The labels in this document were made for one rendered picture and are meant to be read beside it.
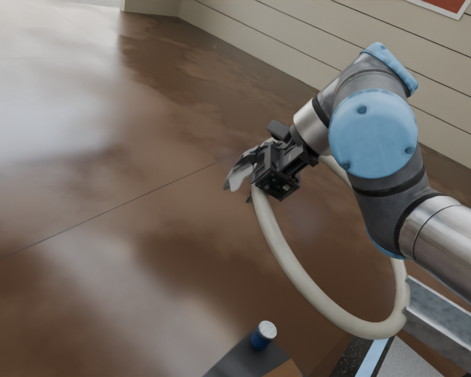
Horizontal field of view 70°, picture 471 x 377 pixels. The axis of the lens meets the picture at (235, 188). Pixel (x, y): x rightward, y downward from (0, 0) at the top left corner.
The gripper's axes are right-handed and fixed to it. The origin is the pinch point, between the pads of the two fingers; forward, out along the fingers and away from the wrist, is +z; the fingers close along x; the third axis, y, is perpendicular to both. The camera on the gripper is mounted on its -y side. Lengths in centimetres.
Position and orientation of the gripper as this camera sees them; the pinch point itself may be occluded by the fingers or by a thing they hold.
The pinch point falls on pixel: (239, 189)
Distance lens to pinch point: 70.0
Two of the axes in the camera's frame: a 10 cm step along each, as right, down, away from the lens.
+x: 7.9, 4.7, 3.9
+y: -0.8, 7.1, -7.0
